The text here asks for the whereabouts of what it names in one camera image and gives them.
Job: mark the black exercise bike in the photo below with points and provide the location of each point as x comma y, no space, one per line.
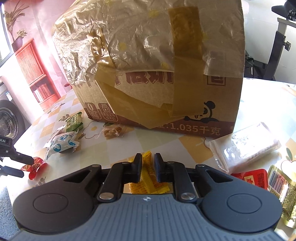
270,40

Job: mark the floral checkered tablecloth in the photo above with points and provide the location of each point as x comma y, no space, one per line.
153,218

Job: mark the yellow snack packet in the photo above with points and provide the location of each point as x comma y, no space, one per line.
148,183

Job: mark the washing machine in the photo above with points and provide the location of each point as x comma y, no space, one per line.
13,122

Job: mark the clear white snack packet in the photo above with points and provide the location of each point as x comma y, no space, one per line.
256,146

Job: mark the small green snack packet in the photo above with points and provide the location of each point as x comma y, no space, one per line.
74,123

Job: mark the gold red snack packet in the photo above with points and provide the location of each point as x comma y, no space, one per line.
284,188

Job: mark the printed room backdrop cloth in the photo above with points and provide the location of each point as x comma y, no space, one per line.
35,66

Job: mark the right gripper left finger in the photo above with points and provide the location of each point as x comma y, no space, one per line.
114,179

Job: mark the blue white unicorn packet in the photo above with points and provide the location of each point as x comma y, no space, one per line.
61,143

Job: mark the lined cardboard box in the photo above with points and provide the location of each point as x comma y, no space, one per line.
175,66

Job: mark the small nut snack packet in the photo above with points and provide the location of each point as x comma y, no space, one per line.
112,131

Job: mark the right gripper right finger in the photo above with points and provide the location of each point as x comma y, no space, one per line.
175,173

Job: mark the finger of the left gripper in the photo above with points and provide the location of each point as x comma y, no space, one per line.
8,150

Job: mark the red candy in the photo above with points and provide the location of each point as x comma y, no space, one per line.
38,166

